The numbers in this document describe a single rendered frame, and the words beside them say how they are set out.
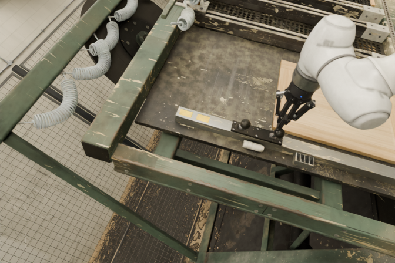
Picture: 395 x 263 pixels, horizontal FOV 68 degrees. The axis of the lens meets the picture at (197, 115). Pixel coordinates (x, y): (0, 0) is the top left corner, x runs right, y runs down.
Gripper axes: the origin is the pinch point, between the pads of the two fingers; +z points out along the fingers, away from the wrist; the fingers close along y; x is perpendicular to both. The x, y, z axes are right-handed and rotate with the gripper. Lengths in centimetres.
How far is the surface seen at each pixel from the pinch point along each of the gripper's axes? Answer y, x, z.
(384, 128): -48, -25, 14
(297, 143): -10.0, -2.3, 11.7
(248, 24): 20, -68, 9
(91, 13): 105, -58, 21
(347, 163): -29.1, 0.3, 11.7
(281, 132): -0.2, 4.3, -0.1
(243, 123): 12.8, 4.7, 0.4
